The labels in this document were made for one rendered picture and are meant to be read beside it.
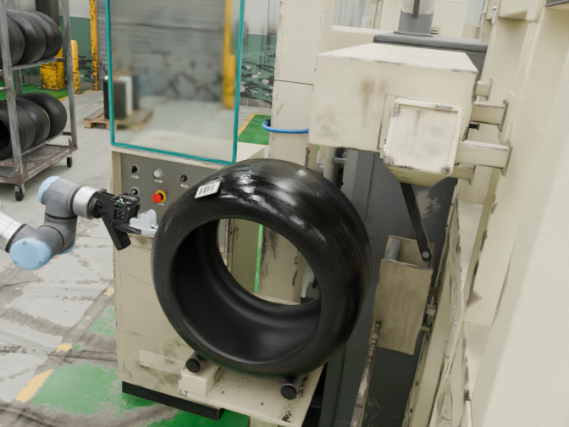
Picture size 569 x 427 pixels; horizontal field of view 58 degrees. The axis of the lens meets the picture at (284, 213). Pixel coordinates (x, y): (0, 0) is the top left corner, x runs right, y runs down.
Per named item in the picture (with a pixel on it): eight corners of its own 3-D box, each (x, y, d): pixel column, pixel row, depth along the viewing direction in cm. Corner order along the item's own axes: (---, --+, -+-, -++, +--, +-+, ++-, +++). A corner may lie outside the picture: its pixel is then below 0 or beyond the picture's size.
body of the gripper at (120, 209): (127, 206, 138) (89, 193, 140) (125, 234, 141) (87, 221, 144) (142, 197, 145) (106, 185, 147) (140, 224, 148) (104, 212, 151)
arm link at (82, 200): (72, 219, 144) (93, 208, 153) (86, 224, 143) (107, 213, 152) (73, 191, 141) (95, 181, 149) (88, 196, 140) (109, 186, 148)
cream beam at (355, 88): (359, 98, 139) (367, 42, 134) (454, 111, 133) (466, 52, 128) (302, 144, 85) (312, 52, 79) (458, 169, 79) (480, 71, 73)
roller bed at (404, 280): (374, 313, 176) (388, 234, 165) (417, 323, 172) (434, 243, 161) (366, 345, 158) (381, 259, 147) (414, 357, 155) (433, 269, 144)
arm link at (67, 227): (30, 254, 147) (34, 214, 143) (50, 239, 158) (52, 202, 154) (63, 261, 147) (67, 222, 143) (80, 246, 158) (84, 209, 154)
